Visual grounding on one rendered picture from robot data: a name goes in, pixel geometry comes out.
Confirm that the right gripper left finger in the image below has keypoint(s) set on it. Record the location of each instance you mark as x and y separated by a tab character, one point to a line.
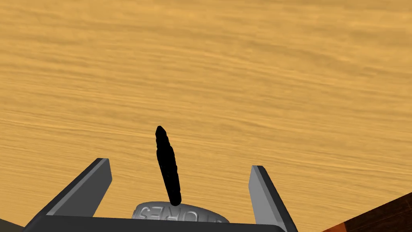
84	190

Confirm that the light wooden table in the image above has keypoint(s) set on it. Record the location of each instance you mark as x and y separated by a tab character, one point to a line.
225	71

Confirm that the black elongated stick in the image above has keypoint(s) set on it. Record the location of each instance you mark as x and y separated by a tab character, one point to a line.
168	167

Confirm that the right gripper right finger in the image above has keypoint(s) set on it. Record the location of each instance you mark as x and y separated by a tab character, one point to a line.
264	199

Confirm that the grey round disc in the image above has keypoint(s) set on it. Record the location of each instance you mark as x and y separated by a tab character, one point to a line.
196	212

